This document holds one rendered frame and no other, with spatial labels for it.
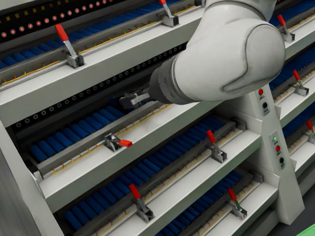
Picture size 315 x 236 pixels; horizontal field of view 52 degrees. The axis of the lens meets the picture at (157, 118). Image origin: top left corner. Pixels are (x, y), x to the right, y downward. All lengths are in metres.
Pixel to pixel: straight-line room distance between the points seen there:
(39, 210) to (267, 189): 0.70
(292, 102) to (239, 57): 0.75
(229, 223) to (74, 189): 0.49
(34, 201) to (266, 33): 0.49
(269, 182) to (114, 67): 0.64
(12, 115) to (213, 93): 0.36
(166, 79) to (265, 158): 0.58
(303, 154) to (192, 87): 0.79
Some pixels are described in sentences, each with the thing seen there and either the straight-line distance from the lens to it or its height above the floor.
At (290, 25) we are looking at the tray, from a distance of 1.27.
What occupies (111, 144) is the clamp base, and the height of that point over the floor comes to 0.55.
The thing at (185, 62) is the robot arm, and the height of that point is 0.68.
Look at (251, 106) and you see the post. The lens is 0.97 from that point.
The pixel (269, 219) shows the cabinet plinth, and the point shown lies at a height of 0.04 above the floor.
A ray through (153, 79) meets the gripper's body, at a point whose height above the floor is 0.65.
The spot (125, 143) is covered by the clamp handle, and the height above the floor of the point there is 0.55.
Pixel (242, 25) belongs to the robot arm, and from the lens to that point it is 0.44.
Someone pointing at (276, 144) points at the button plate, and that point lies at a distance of 1.06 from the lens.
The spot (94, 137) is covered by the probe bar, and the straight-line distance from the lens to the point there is 0.72.
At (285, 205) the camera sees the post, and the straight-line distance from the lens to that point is 1.14.
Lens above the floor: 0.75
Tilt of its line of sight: 16 degrees down
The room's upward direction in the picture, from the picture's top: 22 degrees counter-clockwise
